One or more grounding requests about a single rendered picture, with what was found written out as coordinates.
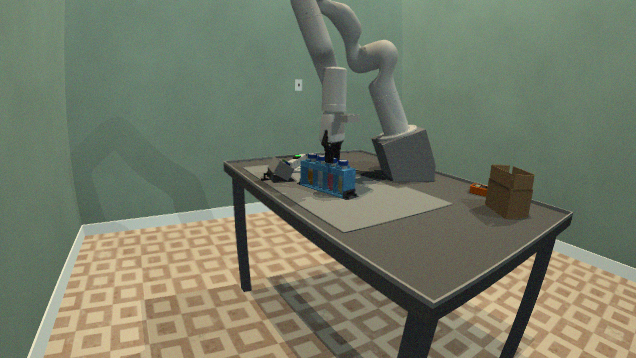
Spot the small brown cardboard box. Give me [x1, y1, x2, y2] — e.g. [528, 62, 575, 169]
[485, 164, 535, 219]

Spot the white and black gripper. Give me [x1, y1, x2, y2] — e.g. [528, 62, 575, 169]
[320, 112, 345, 163]

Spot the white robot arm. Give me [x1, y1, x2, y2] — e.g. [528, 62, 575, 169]
[290, 0, 417, 141]

